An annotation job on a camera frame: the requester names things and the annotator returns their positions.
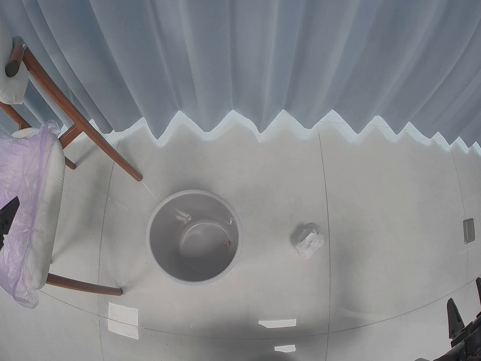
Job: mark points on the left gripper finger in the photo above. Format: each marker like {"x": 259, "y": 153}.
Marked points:
{"x": 8, "y": 216}

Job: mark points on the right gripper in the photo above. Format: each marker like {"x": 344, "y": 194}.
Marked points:
{"x": 469, "y": 348}

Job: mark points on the purple plastic bag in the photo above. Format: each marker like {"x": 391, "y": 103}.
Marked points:
{"x": 22, "y": 171}

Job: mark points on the white trash bin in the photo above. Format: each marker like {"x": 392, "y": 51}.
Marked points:
{"x": 169, "y": 239}

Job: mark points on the wooden chair with white cushions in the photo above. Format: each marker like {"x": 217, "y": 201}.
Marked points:
{"x": 49, "y": 186}

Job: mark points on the crumpled white paper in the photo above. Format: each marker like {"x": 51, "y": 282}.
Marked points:
{"x": 309, "y": 241}

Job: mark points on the pale blue curtain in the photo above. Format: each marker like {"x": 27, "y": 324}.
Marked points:
{"x": 240, "y": 51}

